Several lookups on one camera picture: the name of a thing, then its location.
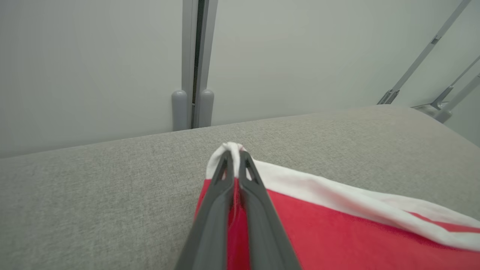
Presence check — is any long grey diagonal metal strut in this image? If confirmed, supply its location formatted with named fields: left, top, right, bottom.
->
left=377, top=0, right=473, bottom=105

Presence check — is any thin grey diagonal metal strut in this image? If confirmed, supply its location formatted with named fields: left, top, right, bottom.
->
left=412, top=55, right=480, bottom=111

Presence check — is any red white basketball jersey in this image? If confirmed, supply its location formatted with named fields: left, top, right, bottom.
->
left=193, top=142, right=480, bottom=270

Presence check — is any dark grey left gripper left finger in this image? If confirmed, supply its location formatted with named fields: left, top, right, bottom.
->
left=174, top=150, right=235, bottom=270

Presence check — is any grey partition post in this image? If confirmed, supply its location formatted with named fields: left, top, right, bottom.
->
left=182, top=0, right=219, bottom=130

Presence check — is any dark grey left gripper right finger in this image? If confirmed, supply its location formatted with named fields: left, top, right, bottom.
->
left=238, top=150, right=302, bottom=270

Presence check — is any thick grey diagonal metal strut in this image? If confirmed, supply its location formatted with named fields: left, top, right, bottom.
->
left=434, top=74, right=480, bottom=124

